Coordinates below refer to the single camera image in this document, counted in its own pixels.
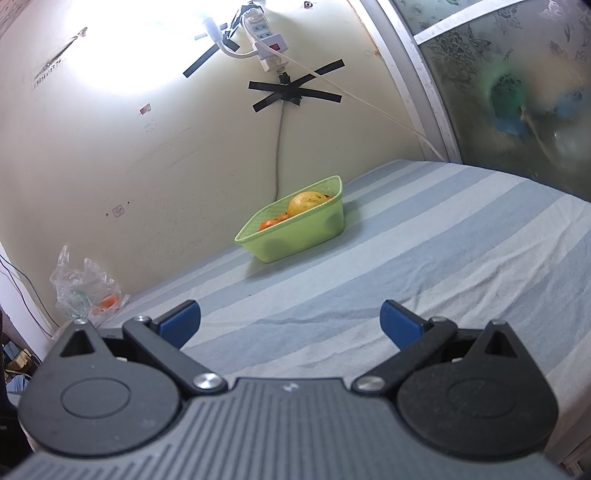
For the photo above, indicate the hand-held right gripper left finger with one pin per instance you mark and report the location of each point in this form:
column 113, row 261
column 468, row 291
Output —
column 180, row 323

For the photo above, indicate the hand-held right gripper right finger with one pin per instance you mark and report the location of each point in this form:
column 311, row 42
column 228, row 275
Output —
column 399, row 327

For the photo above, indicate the green plastic basket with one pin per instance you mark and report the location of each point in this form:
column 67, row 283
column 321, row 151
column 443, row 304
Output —
column 295, row 235

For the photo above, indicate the large yellow citrus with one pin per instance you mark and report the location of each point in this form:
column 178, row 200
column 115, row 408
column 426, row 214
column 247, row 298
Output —
column 307, row 203

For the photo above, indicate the striped bed sheet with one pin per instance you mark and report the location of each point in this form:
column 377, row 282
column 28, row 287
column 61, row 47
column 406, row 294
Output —
column 415, row 258

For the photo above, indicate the bagged orange mandarin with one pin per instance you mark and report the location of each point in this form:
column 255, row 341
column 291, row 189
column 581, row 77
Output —
column 109, row 302

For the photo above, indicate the clear plastic bag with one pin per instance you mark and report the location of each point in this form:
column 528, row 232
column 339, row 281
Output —
column 78, row 281

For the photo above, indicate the frosted glass window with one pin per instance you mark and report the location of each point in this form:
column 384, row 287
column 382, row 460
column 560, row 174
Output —
column 554, row 161

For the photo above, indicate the green round container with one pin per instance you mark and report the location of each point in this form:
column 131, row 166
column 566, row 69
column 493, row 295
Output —
column 505, row 99

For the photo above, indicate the black tape cross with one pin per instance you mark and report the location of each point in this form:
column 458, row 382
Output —
column 295, row 94
column 198, row 62

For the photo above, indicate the white power strip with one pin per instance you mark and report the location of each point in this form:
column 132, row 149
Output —
column 265, row 41

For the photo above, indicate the white plug-in lamp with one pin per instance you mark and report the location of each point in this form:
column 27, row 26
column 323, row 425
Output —
column 217, row 30

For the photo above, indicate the small wall sticker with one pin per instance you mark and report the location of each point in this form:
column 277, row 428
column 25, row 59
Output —
column 118, row 211
column 145, row 110

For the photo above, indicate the white window frame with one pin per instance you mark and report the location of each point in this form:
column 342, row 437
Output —
column 413, row 78

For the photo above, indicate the printed wall label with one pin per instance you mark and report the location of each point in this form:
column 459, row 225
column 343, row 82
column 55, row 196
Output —
column 46, row 74

